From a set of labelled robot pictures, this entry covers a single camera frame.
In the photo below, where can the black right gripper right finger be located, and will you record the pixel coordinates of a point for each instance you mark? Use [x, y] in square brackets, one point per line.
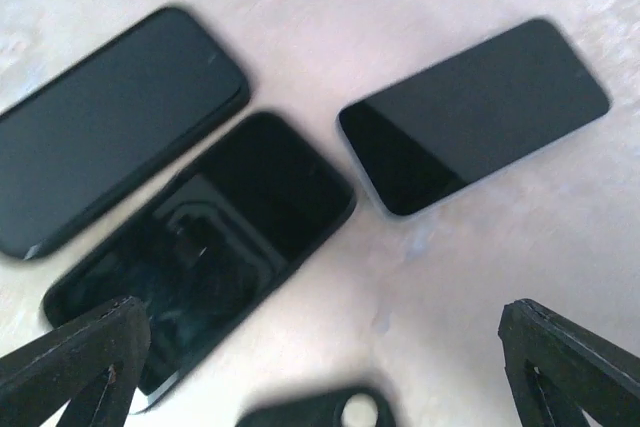
[561, 374]

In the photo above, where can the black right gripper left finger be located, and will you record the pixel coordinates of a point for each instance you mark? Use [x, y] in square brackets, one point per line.
[89, 367]

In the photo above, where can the black phone case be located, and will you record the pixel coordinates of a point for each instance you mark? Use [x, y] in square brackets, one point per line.
[354, 405]

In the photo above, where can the white-edged black phone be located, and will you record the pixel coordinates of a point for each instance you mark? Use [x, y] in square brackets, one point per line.
[438, 131]

